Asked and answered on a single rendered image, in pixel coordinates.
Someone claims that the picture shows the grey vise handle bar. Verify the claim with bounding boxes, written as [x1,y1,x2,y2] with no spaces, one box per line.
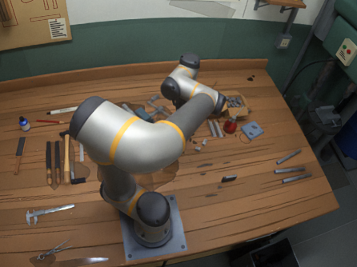
[146,101,171,118]

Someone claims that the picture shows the long grey steel bar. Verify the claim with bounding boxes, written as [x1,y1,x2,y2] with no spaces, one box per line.
[275,148,303,165]
[281,173,313,185]
[274,166,307,175]

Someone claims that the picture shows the steel vernier caliper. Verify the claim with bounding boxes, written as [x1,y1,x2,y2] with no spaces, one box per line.
[25,203,76,227]

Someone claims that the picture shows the grey machine vise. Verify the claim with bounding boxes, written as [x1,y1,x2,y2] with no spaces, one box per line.
[315,105,343,129]

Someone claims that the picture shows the cardboard box of grey nuts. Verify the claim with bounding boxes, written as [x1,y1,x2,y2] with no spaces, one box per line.
[219,90,251,121]

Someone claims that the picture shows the grey square base plate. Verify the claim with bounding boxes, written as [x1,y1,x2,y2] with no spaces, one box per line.
[118,194,189,261]

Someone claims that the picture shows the black bin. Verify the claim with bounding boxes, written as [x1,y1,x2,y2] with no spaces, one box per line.
[231,237,301,267]

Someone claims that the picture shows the black cable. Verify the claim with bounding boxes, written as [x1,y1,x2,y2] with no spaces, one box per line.
[281,58,336,96]

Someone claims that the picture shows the red oil can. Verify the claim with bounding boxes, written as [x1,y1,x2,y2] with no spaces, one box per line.
[223,105,247,135]

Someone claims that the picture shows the blue-grey bench vise body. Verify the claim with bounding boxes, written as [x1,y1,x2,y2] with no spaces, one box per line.
[121,102,154,124]

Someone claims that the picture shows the steel divider compass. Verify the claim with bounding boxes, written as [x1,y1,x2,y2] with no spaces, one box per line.
[36,238,73,261]

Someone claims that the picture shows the wooden handle hammer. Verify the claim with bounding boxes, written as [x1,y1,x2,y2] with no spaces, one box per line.
[58,130,72,185]

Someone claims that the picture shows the blue drum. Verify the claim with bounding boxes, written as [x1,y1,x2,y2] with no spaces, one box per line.
[332,111,357,171]

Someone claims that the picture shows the blue and white bottle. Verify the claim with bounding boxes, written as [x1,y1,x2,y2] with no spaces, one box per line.
[18,115,32,133]

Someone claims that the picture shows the thin dark wire loop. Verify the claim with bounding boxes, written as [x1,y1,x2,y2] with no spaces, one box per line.
[239,131,253,145]

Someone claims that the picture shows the try square black stock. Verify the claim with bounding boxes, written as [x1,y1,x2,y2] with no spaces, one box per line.
[69,161,87,185]

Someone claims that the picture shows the white marker pen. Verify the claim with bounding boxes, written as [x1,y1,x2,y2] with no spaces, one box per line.
[46,106,79,116]

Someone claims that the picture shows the shiny steel ruler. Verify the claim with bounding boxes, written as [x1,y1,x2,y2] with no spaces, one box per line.
[59,257,110,266]

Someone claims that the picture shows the grey wall socket box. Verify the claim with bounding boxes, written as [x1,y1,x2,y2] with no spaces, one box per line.
[274,32,293,50]

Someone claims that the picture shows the black file wooden handle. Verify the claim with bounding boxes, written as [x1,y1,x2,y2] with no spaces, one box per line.
[45,141,54,185]
[54,140,62,185]

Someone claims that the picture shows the blue-grey stained cloth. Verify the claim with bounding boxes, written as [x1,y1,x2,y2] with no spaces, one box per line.
[240,120,265,141]

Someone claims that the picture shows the brown wall tool board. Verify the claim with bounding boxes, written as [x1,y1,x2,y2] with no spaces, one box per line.
[0,0,73,52]

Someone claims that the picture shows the cream control box two buttons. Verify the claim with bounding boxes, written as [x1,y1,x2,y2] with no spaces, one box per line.
[335,38,357,67]

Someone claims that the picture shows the short grey steel bar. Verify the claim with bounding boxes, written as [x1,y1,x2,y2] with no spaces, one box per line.
[207,119,218,138]
[213,119,224,139]

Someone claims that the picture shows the green pillar drill machine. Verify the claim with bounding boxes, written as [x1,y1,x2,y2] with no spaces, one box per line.
[290,0,357,162]

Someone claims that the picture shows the wooden wall shelf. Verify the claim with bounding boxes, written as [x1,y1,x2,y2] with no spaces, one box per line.
[253,0,307,14]

